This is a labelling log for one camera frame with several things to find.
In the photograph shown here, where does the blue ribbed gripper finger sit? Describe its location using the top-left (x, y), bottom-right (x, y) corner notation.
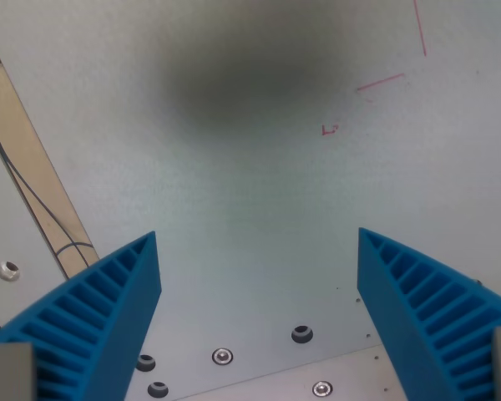
top-left (357, 227), bottom-right (501, 401)
top-left (0, 231), bottom-right (163, 401)

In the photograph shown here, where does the silver socket head screw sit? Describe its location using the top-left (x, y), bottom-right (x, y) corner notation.
top-left (211, 347), bottom-right (235, 366)
top-left (311, 380), bottom-right (334, 398)

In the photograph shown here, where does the silver threaded insert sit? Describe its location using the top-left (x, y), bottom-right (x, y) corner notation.
top-left (0, 260), bottom-right (21, 282)

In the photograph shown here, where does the grey metal mounting plate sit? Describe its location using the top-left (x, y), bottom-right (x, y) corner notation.
top-left (170, 343), bottom-right (402, 401)

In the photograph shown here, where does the thin dark blue cable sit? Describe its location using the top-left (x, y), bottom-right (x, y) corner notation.
top-left (0, 114), bottom-right (96, 258)
top-left (0, 99), bottom-right (91, 266)

